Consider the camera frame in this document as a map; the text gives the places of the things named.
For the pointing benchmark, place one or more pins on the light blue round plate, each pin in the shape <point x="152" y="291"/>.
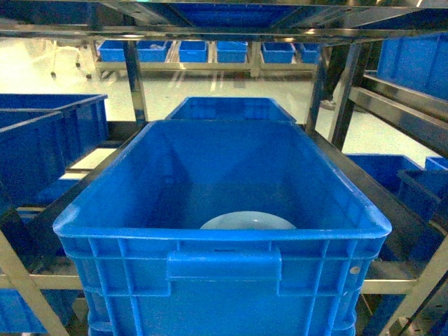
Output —
<point x="247" y="220"/>

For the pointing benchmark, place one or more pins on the blue bin behind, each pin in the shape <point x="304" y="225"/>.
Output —
<point x="230" y="108"/>

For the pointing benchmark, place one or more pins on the blue bin left shelf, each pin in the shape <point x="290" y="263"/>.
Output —
<point x="42" y="134"/>

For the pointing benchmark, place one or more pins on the blue plastic crate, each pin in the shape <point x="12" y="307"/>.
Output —
<point x="147" y="267"/>

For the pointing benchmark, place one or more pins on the stainless steel shelf rack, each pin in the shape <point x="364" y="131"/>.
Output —
<point x="330" y="22"/>

